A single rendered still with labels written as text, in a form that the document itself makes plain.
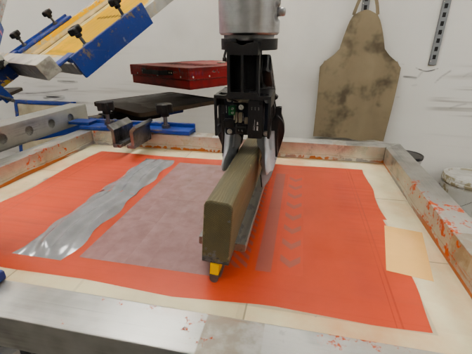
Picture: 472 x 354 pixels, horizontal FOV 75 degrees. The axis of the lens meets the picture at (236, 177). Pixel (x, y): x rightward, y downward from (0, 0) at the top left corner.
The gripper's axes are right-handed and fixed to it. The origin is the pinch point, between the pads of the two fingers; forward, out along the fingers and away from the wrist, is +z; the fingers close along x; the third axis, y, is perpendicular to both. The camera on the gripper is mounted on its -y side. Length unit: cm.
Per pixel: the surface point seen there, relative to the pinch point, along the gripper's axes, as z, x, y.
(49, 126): 0, -53, -20
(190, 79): -3, -39, -85
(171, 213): 4.7, -11.1, 6.1
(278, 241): 4.5, 5.6, 10.3
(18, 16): -34, -225, -201
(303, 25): -25, 5, -200
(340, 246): 4.5, 13.5, 9.8
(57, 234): 4.0, -23.8, 15.2
